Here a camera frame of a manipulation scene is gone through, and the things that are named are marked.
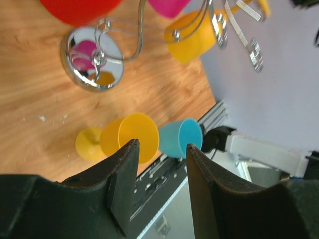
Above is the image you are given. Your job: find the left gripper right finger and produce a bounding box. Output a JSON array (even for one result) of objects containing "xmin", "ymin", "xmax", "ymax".
[{"xmin": 186, "ymin": 144, "xmax": 319, "ymax": 239}]

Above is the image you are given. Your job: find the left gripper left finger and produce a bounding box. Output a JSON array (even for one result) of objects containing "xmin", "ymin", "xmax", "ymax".
[{"xmin": 0, "ymin": 139, "xmax": 140, "ymax": 239}]

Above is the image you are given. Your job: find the yellow wine glass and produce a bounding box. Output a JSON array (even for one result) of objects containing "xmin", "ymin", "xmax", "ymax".
[
  {"xmin": 164, "ymin": 0, "xmax": 271, "ymax": 63},
  {"xmin": 75, "ymin": 113, "xmax": 160, "ymax": 164}
]

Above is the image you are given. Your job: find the cyan plastic wine glass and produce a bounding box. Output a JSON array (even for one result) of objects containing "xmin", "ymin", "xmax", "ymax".
[{"xmin": 159, "ymin": 118, "xmax": 203, "ymax": 159}]

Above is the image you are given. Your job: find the red plastic wine glass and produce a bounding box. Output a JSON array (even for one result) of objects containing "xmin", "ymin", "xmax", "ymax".
[{"xmin": 40, "ymin": 0, "xmax": 122, "ymax": 27}]

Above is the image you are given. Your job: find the magenta plastic wine glass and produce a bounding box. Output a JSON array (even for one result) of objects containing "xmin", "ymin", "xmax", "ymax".
[{"xmin": 148, "ymin": 0, "xmax": 191, "ymax": 18}]

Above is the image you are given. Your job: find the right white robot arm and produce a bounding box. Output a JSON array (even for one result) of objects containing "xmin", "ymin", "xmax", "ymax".
[{"xmin": 201, "ymin": 126, "xmax": 319, "ymax": 180}]

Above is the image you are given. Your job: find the chrome wine glass rack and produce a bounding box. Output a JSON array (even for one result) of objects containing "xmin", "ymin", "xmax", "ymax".
[{"xmin": 61, "ymin": 0, "xmax": 263, "ymax": 92}]

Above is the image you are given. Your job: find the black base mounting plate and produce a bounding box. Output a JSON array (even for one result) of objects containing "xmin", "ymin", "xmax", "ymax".
[{"xmin": 129, "ymin": 156, "xmax": 187, "ymax": 222}]

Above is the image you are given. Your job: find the aluminium frame rail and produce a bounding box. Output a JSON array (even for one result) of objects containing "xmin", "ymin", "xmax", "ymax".
[{"xmin": 136, "ymin": 99, "xmax": 229, "ymax": 239}]

